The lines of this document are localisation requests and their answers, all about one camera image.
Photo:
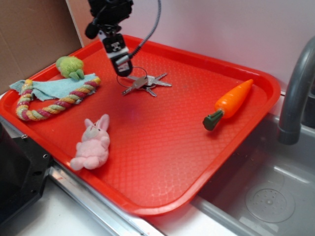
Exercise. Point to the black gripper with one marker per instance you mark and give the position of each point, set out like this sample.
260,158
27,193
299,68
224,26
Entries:
107,14

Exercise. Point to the silver keys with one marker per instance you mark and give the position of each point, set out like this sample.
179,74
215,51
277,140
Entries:
146,83

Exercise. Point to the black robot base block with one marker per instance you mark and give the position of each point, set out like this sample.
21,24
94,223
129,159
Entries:
24,167

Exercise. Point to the light wooden board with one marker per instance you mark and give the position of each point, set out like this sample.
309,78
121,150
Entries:
81,16

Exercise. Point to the green plush toy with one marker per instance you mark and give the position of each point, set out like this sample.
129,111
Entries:
70,67

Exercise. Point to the light blue cloth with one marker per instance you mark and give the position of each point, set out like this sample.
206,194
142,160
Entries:
57,89

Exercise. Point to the brown cardboard panel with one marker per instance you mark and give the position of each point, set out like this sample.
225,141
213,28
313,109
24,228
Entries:
33,35

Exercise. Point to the red plastic tray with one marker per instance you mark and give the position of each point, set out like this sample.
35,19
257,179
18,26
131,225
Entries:
160,153

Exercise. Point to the pink plush bunny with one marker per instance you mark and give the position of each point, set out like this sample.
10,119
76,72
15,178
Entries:
93,150

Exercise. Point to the orange plastic toy carrot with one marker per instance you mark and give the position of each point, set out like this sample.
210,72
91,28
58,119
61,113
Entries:
228,104

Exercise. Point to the grey sink faucet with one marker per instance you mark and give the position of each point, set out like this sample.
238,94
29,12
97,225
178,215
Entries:
299,102

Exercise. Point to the grey toy sink basin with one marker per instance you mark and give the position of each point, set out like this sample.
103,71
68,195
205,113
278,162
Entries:
265,188

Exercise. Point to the multicolour rope toy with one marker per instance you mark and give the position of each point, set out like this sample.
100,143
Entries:
24,88

